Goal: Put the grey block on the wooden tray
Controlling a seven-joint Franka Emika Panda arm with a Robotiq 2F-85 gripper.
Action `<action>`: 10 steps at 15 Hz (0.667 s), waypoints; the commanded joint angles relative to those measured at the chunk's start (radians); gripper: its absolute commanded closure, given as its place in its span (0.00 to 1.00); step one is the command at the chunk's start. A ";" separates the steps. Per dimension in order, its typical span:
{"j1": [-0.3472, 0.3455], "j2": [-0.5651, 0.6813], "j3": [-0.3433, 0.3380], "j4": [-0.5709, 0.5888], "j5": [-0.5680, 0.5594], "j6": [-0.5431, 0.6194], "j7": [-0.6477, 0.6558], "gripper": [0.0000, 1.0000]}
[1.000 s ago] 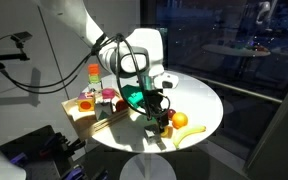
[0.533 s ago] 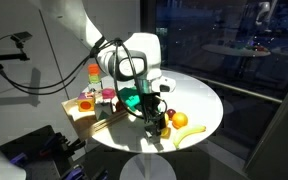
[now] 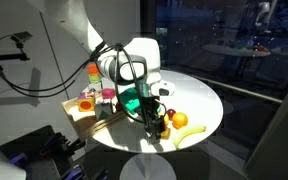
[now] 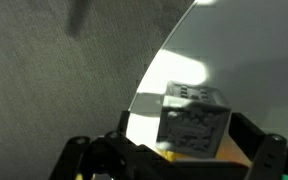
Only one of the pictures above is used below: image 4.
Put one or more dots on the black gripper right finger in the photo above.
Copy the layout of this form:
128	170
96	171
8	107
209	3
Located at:
247	136

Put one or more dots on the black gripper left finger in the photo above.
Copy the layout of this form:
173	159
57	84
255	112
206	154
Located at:
124	121

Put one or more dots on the grey patterned block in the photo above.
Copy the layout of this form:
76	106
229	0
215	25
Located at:
194	126

